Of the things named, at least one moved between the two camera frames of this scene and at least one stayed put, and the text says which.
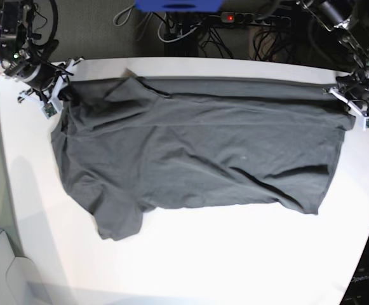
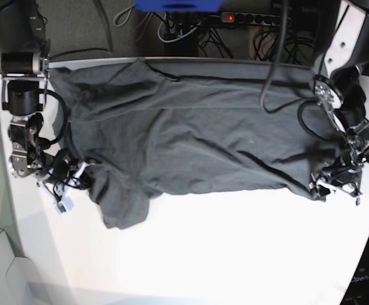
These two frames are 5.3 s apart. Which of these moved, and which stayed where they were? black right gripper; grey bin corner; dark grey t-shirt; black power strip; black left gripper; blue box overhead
Moved: black left gripper; black right gripper; dark grey t-shirt
Stayed: blue box overhead; black power strip; grey bin corner
